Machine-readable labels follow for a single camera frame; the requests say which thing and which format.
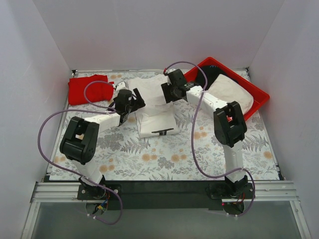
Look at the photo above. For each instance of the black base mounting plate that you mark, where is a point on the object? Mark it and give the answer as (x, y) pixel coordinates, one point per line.
(172, 194)

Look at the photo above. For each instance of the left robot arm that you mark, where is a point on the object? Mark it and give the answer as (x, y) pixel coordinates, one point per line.
(80, 139)

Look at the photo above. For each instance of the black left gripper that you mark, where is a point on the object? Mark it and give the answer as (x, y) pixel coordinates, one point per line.
(134, 102)

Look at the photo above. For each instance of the black t shirt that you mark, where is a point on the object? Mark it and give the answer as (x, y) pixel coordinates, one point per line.
(211, 72)

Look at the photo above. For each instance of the floral table mat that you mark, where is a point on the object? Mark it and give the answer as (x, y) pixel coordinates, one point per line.
(122, 155)

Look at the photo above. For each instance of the red plastic bin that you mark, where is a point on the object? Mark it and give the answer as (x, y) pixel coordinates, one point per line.
(260, 97)

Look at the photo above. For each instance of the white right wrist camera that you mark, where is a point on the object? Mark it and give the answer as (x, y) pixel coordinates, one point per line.
(168, 71)

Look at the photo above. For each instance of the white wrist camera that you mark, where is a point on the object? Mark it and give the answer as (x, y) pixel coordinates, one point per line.
(168, 71)
(121, 85)

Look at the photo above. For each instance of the cream folded t shirt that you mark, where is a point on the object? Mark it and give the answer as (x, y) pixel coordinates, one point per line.
(228, 90)

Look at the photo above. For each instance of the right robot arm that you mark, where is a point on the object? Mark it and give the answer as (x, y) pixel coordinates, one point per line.
(228, 121)

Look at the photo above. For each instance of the white t shirt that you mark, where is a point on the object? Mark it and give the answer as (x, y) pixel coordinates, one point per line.
(157, 117)

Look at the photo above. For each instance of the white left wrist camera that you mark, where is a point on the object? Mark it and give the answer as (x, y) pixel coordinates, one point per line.
(121, 85)

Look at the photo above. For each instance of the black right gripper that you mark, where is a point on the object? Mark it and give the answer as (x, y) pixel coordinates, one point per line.
(167, 91)

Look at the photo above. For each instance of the red folded t shirt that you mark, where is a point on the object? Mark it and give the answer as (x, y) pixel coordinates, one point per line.
(103, 90)

